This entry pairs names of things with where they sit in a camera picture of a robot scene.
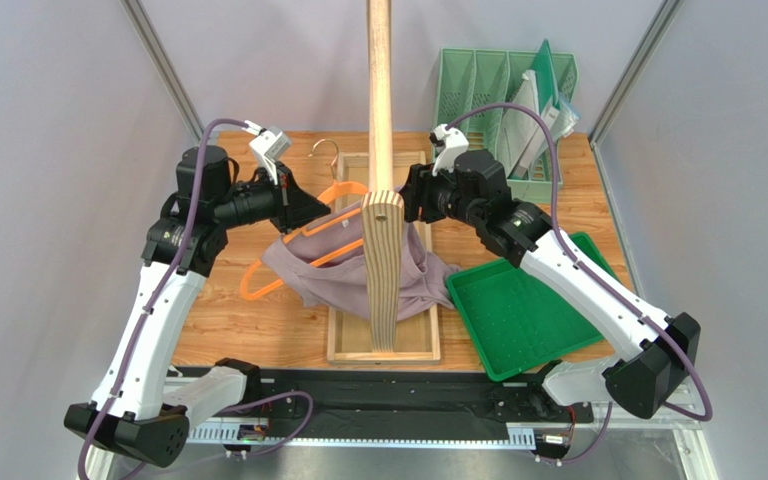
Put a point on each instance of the green desk file organizer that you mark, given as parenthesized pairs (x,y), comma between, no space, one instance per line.
(471,78)

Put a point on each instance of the green plastic tray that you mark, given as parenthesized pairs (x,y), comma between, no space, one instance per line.
(515,321)

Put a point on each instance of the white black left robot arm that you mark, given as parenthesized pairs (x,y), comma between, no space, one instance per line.
(130,414)

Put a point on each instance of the lilac ribbed tank top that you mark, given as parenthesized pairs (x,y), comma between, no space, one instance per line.
(341,283)

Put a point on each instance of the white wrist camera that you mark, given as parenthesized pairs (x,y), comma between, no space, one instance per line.
(449,143)
(267,146)

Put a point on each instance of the papers in organizer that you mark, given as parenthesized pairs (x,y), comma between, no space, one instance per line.
(520,141)

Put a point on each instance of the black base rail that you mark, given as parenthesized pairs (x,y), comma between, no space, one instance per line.
(400,408)

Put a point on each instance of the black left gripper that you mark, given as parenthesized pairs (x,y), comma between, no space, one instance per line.
(295,208)

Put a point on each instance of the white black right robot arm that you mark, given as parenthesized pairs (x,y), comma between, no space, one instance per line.
(653,364)

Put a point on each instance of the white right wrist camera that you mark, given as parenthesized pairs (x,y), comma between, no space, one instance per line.
(449,143)

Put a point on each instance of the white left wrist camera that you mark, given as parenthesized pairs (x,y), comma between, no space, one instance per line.
(267,146)

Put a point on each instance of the wooden rack pole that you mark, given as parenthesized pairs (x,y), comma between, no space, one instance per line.
(382,173)

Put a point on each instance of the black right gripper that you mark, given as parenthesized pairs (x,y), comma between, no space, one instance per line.
(426,196)

